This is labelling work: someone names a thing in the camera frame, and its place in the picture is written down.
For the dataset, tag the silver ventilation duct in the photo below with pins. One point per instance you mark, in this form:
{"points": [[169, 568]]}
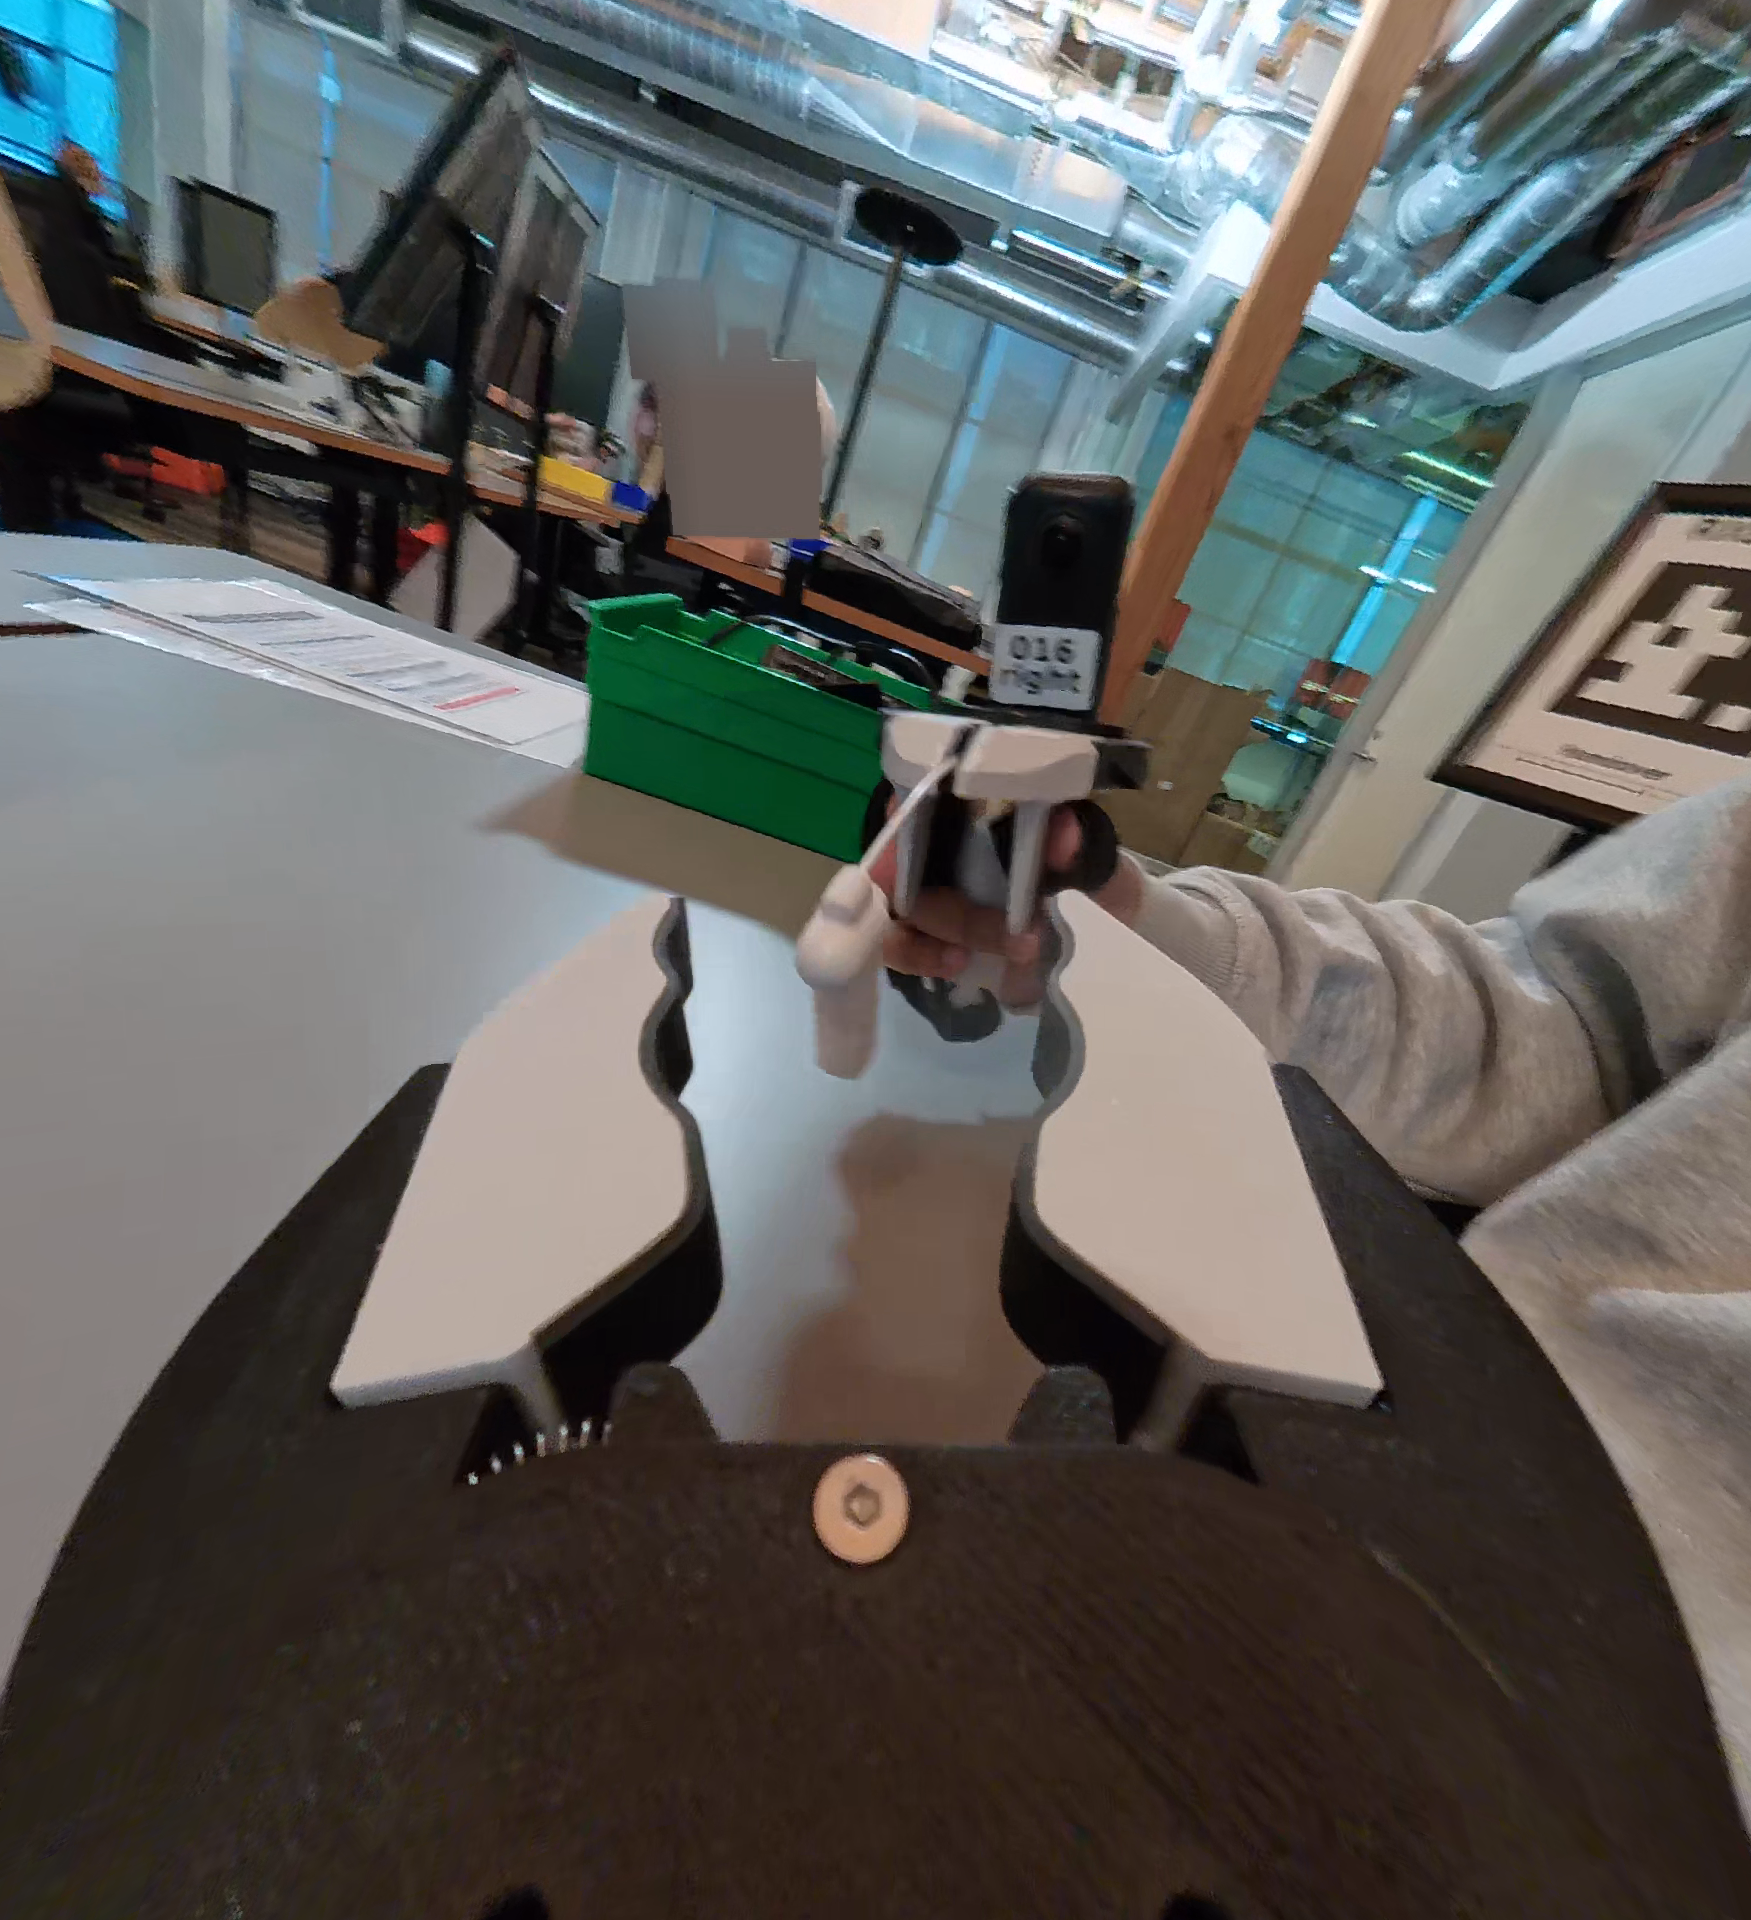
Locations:
{"points": [[1475, 179]]}

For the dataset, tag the person's grey sweatshirt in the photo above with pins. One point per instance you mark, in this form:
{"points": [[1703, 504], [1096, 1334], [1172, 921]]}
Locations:
{"points": [[1686, 1424]]}

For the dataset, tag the person's right hand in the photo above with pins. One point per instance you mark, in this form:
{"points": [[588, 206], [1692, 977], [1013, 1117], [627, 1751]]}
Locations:
{"points": [[950, 930]]}

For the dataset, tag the small black monitor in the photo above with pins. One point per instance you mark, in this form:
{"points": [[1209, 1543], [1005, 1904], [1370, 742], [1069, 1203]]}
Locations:
{"points": [[222, 249]]}

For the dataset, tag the black pole lamp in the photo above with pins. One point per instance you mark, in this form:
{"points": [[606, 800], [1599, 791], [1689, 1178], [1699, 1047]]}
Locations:
{"points": [[899, 241]]}

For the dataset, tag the long wooden workbench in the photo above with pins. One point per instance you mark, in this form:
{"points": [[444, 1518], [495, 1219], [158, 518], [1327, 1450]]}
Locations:
{"points": [[292, 405]]}

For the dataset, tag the green plastic box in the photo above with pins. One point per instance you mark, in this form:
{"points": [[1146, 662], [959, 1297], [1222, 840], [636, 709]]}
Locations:
{"points": [[725, 734]]}

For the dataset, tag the large black monitor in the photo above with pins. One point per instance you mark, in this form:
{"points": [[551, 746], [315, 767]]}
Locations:
{"points": [[470, 224]]}

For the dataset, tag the printed paper sheet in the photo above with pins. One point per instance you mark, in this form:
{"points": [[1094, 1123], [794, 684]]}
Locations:
{"points": [[336, 651]]}

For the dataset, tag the framed black-and-white tag poster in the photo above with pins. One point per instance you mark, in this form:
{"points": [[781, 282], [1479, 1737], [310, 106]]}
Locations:
{"points": [[1671, 645]]}

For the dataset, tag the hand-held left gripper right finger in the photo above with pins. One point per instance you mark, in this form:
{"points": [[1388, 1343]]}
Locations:
{"points": [[1191, 1201]]}

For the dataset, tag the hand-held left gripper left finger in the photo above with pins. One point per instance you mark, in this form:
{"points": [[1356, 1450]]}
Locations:
{"points": [[515, 1201]]}

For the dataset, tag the wooden beam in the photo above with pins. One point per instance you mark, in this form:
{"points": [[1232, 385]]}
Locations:
{"points": [[1265, 329]]}

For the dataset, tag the yellow storage bin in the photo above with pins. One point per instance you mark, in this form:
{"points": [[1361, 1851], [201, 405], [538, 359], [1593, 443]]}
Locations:
{"points": [[571, 481]]}

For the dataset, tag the person's right forearm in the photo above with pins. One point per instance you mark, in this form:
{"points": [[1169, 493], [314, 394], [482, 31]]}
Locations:
{"points": [[1415, 990]]}

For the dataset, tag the brown cardboard box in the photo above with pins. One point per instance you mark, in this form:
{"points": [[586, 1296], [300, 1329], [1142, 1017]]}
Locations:
{"points": [[1191, 750]]}

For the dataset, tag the black tray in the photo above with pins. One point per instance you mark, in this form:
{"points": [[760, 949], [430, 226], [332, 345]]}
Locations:
{"points": [[899, 585]]}

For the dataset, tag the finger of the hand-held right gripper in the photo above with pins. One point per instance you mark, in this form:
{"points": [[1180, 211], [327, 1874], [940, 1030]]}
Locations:
{"points": [[1040, 763], [922, 750]]}

